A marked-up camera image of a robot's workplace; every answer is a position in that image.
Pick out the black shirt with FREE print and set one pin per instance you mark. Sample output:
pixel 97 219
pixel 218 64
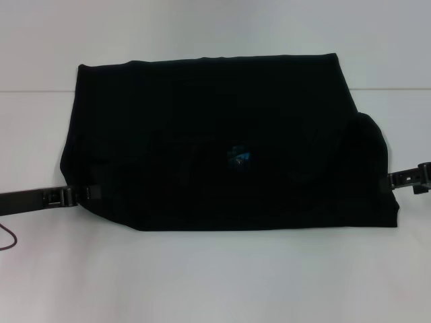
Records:
pixel 202 134

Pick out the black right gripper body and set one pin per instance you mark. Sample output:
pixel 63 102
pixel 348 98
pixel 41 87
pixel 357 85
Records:
pixel 426 168

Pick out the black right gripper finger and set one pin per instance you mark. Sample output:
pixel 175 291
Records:
pixel 421 190
pixel 400 180

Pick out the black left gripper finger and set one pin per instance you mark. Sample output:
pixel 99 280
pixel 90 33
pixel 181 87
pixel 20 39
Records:
pixel 67 196

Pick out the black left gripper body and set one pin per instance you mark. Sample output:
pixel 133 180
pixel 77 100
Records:
pixel 20 201

